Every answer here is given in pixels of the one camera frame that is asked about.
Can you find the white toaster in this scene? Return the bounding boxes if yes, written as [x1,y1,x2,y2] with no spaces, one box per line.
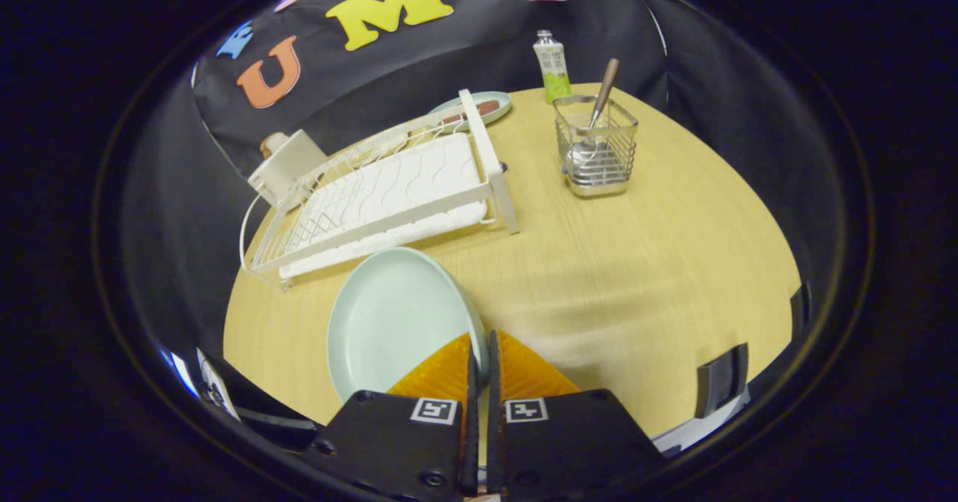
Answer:
[248,129,328,207]

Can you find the small plate with food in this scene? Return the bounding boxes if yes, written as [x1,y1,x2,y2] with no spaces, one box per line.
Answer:
[429,91,513,134]

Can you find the brown food pieces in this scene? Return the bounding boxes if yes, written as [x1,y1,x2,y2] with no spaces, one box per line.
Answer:
[442,100,501,123]

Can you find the white wire dish rack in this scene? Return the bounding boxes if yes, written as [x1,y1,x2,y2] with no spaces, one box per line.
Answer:
[239,88,520,290]

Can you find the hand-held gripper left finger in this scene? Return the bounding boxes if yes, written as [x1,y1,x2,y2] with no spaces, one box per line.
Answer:
[318,332,480,500]

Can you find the dark grey chair part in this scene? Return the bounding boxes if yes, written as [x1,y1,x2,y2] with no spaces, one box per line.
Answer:
[696,343,749,419]

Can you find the metal spoon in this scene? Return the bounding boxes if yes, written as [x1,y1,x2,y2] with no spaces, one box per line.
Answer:
[565,58,620,174]

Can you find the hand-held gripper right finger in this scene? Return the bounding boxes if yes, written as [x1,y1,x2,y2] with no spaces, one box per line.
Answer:
[486,328,667,500]

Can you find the metal wire basket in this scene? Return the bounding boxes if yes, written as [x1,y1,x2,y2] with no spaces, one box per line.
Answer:
[553,95,639,198]

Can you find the black backdrop cloth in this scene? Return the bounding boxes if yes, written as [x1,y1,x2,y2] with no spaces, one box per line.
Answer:
[123,0,846,338]

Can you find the light green plate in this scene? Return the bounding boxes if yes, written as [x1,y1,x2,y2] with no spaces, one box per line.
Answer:
[326,246,491,403]

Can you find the green and white bottle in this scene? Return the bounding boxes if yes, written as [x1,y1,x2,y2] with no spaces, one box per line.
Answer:
[532,30,573,105]

